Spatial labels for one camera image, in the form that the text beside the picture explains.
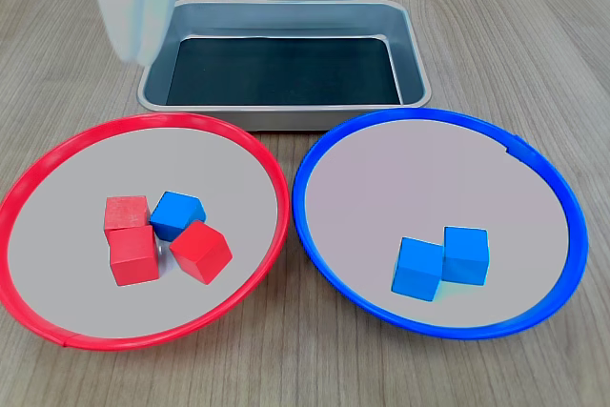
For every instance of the blue cube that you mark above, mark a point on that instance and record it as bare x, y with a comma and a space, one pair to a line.
174, 214
416, 270
466, 255

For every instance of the black tray mat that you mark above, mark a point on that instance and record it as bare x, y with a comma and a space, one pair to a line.
286, 73

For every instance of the red-rimmed white plate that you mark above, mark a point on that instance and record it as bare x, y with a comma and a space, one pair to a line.
214, 164

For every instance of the red cube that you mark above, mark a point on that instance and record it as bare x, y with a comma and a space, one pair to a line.
134, 257
200, 253
125, 211

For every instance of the steel tray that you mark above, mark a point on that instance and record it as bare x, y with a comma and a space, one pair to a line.
410, 54

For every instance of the blue-rimmed white plate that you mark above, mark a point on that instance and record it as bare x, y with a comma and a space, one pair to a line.
405, 178

